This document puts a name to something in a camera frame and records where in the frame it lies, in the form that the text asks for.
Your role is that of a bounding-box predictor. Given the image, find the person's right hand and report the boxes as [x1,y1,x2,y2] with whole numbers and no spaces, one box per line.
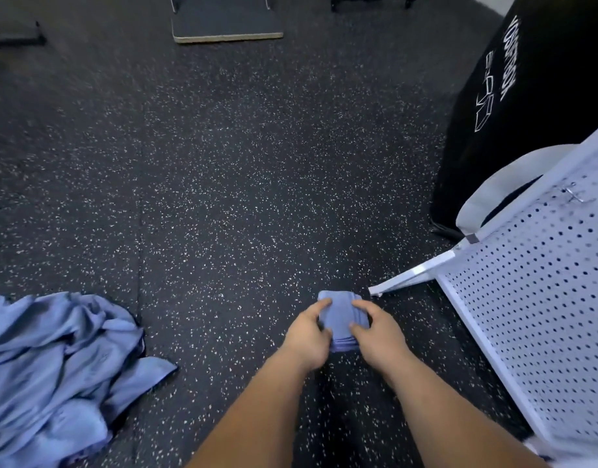
[350,299,417,378]

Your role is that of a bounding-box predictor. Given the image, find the person's left hand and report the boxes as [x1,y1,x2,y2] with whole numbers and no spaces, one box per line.
[279,297,334,374]

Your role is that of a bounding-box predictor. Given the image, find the blue towel with wave print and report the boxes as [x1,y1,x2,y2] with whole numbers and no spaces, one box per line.
[317,290,371,353]

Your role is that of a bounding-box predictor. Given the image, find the white perforated metal rack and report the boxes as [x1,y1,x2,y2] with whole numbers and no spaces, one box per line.
[367,120,598,468]

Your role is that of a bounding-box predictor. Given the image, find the blue towel pile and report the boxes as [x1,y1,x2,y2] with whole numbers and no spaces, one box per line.
[0,292,179,468]

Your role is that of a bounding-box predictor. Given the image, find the person's right forearm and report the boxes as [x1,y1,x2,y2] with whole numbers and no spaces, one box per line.
[382,350,549,468]

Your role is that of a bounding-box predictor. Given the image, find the person's left forearm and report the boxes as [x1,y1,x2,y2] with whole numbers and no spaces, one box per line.
[187,346,326,468]

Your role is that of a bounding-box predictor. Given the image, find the black printed punching bag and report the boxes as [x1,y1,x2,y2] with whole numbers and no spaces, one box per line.
[428,0,598,242]

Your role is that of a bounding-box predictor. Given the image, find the black ski trainer wooden-edged platform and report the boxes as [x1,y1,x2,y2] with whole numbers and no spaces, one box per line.
[168,0,285,45]

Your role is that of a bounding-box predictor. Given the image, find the black upright exercise machine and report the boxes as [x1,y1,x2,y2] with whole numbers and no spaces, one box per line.
[330,0,419,12]

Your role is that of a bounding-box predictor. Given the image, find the black rowing machine with rail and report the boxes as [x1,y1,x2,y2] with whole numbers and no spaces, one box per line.
[0,19,47,47]

